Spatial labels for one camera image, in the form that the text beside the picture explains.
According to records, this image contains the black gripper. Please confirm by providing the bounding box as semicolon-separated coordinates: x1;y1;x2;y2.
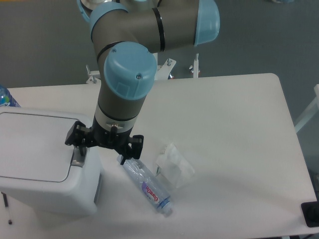
65;119;144;165

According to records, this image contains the white trash can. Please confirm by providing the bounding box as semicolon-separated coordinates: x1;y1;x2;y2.
0;107;103;215

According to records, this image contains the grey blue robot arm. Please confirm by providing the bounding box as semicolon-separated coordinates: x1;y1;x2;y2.
65;0;220;165

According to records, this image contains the clear plastic water bottle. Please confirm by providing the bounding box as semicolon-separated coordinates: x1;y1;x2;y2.
122;158;173;216

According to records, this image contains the blue bottle at left edge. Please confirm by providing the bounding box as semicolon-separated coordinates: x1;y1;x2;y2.
0;85;20;107

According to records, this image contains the black pen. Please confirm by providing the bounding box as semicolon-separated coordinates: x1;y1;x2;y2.
1;192;12;225

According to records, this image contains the black device at table corner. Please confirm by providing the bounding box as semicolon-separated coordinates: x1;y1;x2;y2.
301;201;319;228

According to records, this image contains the white clamp bracket post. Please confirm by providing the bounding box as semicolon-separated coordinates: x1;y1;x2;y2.
189;53;200;78

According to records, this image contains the white frame at right edge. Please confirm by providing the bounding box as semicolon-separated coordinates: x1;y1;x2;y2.
294;84;319;133

